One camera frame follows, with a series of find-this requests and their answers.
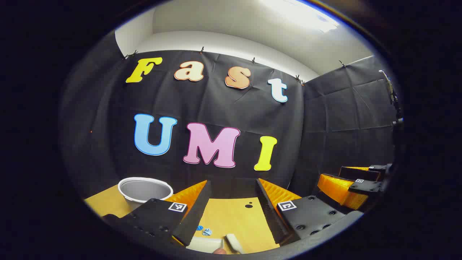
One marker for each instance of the black backdrop cloth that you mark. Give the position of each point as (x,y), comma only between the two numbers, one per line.
(216,108)

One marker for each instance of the wooden desktop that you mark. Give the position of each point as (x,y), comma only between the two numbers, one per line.
(231,216)

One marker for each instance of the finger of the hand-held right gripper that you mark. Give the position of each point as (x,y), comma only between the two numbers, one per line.
(357,174)
(364,186)

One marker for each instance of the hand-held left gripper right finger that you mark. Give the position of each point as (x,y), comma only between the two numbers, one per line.
(269,213)

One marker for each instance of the white garbage bin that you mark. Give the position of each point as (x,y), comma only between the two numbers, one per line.
(144,191)

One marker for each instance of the small grey broom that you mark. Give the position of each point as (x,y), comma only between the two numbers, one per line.
(234,243)

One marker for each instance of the light blue paper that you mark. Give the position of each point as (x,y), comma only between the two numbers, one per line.
(206,232)

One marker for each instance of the grey plastic dustpan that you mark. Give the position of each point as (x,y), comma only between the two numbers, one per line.
(205,244)

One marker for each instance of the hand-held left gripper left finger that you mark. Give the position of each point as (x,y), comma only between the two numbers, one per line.
(196,213)

